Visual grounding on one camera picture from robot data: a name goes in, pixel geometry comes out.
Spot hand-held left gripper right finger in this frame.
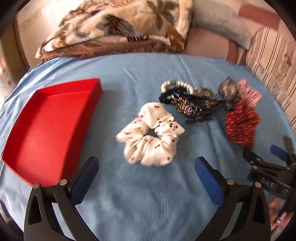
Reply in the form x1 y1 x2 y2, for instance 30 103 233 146
195 156 271 241

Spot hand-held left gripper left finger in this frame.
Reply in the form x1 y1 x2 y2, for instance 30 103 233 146
24 156 100 241

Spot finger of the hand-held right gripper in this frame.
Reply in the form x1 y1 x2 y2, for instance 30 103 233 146
242 148 278 177
270 136 296 168

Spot dark red dotted scrunchie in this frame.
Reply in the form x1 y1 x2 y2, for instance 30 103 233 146
225 100 261 147

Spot red cardboard box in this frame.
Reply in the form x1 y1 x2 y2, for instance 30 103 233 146
2 78 102 186

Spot red white striped scrunchie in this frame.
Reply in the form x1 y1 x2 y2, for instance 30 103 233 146
237 79 262 108

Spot white cherry print scrunchie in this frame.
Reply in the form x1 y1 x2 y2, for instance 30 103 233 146
116 102 185 167

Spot grey scrunchie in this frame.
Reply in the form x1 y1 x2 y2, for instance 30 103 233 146
218 77 241 105

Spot dark beaded hair clip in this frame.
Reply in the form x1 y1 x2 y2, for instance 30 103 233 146
172 92 235 124

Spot gold beaded hair pin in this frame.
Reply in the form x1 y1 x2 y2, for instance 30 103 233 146
196 87 221 102

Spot black hair tie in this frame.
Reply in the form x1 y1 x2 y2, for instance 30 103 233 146
159 87 186 105

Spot white pearl bead bracelet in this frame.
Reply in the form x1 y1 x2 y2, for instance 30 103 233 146
161 80 195 96

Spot person's right hand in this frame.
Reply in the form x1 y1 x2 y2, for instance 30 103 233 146
269 198 292 232

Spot light blue cloth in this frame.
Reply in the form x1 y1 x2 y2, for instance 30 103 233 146
0 53 295 241

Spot pink striped bedsheet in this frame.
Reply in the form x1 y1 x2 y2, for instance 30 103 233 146
185 0 296 121

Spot grey pillow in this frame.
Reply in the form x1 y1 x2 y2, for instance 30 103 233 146
193 0 253 50

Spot floral fleece blanket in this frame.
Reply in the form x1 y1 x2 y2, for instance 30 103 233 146
35 0 193 62

